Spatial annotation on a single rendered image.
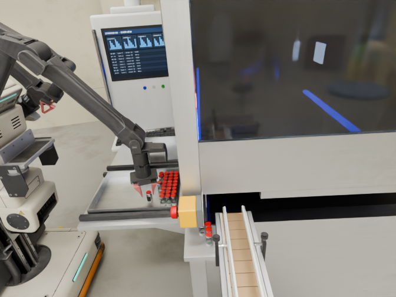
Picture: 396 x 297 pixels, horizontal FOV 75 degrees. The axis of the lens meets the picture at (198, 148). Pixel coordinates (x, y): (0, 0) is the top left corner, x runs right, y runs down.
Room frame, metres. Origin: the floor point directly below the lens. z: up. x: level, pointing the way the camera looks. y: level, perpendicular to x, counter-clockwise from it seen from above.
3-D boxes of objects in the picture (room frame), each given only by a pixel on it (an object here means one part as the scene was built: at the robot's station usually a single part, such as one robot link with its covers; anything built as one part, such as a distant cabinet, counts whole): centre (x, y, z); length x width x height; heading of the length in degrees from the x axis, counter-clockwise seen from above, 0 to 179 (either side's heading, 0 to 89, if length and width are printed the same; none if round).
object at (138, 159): (0.82, 0.21, 1.09); 0.07 x 0.06 x 0.07; 90
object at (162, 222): (1.05, 0.21, 0.87); 0.70 x 0.48 x 0.02; 178
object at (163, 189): (0.88, 0.15, 0.90); 0.18 x 0.02 x 0.05; 178
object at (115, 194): (0.88, 0.26, 0.90); 0.34 x 0.26 x 0.04; 88
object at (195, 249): (0.61, 0.00, 0.87); 0.14 x 0.13 x 0.02; 88
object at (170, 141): (1.22, 0.14, 0.90); 0.34 x 0.26 x 0.04; 88
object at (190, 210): (0.62, 0.04, 0.99); 0.08 x 0.07 x 0.07; 88
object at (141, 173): (0.82, 0.21, 1.03); 0.10 x 0.07 x 0.07; 103
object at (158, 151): (0.82, 0.17, 1.13); 0.11 x 0.09 x 0.12; 90
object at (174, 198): (0.87, 0.10, 0.90); 0.18 x 0.02 x 0.05; 178
